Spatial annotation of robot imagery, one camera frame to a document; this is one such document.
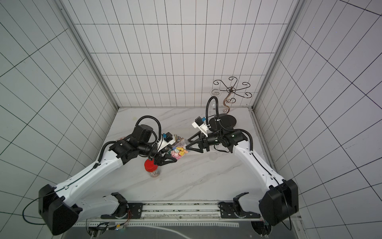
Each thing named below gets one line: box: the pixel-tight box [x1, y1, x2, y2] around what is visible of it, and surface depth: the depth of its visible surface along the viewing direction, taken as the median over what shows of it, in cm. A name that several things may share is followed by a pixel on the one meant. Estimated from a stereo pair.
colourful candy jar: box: [169, 138, 191, 160], surface depth 67 cm
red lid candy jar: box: [144, 158, 160, 178], surface depth 79 cm
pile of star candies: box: [170, 146, 189, 160], surface depth 67 cm
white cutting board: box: [179, 147, 213, 157], surface depth 65 cm
